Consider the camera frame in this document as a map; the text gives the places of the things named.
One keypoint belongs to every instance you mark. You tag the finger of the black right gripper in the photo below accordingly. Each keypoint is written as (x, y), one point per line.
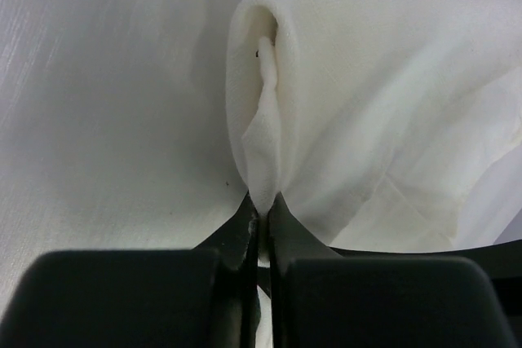
(448, 252)

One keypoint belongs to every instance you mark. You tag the white cloth napkin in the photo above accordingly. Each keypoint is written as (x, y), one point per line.
(386, 125)

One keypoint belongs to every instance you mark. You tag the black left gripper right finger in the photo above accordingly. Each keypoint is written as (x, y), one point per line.
(323, 299)

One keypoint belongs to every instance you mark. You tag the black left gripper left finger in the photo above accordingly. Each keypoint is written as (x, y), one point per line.
(201, 297)

